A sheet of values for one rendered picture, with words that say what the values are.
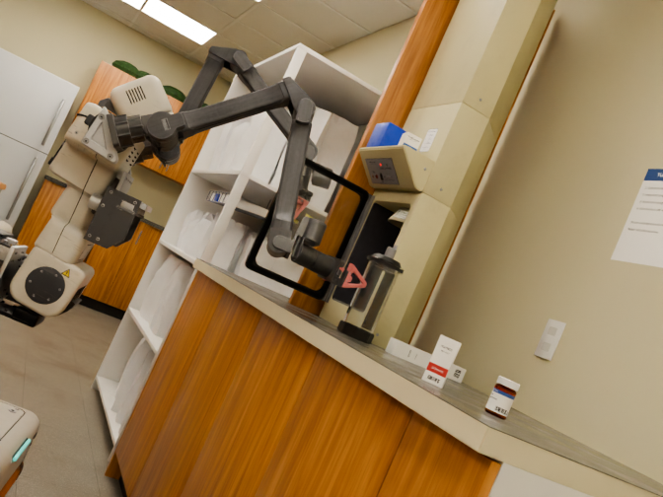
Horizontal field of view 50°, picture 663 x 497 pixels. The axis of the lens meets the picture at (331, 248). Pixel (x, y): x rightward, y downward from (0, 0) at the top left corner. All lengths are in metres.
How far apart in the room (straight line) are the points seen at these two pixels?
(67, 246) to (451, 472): 1.31
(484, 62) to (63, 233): 1.32
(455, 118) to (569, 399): 0.87
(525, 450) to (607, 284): 1.02
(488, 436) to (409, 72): 1.70
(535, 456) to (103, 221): 1.36
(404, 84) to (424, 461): 1.60
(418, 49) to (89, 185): 1.20
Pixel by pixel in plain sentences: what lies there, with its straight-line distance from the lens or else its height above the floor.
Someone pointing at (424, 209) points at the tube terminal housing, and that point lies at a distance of 2.13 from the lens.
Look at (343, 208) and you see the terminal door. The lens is 2.34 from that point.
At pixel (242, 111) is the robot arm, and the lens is 1.96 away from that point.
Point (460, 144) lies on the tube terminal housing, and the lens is 2.19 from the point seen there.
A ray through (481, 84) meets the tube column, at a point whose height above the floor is 1.79.
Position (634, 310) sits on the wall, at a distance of 1.97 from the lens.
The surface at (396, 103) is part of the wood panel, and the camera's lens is 2.51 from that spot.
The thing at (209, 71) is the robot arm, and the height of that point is 1.53.
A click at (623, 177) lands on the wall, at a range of 2.21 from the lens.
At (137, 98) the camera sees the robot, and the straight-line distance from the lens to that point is 2.11.
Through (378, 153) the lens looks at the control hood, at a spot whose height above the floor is 1.49.
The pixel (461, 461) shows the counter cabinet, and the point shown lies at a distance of 1.13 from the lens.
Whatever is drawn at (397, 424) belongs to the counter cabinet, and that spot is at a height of 0.86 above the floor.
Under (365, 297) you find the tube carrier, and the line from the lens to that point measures 1.93.
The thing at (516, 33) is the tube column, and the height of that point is 1.98.
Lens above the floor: 1.02
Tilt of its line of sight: 4 degrees up
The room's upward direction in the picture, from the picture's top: 24 degrees clockwise
